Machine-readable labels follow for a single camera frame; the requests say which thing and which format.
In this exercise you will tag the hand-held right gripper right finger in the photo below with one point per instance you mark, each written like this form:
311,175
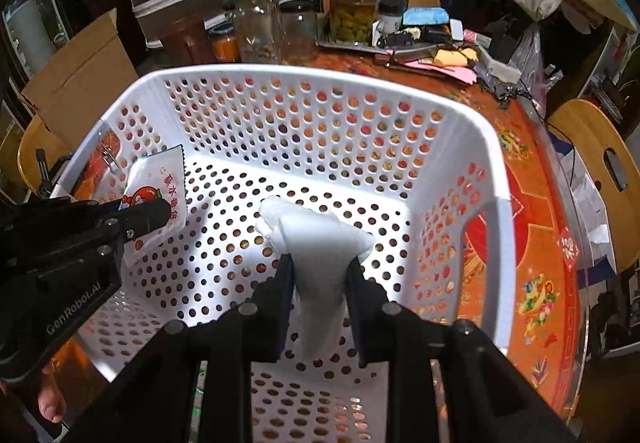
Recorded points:
356,318

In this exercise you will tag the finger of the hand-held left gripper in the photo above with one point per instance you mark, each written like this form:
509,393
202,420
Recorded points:
147,217

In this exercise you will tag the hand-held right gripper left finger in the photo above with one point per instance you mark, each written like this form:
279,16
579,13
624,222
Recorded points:
286,303

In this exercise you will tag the white packet with red print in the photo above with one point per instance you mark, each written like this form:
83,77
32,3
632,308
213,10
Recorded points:
155,175

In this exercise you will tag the white soft tissue pack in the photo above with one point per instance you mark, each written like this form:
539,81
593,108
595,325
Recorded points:
312,243

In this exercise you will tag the white perforated plastic basket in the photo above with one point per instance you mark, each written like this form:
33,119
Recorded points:
320,133

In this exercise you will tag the person's left hand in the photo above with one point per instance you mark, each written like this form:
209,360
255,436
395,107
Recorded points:
51,400

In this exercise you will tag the metal binder clip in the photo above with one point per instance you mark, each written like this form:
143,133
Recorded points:
111,154

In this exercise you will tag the brown cardboard box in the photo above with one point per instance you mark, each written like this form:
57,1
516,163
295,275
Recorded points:
75,78

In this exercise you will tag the small orange sauce jar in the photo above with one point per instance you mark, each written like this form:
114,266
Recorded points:
225,45

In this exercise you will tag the orange patterned tablecloth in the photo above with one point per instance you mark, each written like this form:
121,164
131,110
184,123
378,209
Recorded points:
535,223

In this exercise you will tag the green-lid empty glass jar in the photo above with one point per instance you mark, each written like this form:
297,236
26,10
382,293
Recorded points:
255,30

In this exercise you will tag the dark-lid empty glass jar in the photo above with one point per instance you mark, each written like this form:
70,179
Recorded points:
298,28

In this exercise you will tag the pink paper sheet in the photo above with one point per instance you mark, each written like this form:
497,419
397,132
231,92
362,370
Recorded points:
442,72

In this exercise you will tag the metal tray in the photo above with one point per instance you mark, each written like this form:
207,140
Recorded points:
350,48

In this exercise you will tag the yellow cloth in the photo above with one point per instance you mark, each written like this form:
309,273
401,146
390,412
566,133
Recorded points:
457,55

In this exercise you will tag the red-lid jar of green pickles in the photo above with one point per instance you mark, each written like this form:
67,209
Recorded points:
352,13

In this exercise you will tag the black-cap small bottle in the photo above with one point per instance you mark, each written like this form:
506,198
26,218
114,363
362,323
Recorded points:
391,10

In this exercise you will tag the blue sponge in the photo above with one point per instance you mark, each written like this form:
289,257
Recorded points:
425,16

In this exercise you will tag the clear plastic bag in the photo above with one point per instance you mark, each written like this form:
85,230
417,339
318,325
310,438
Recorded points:
532,58

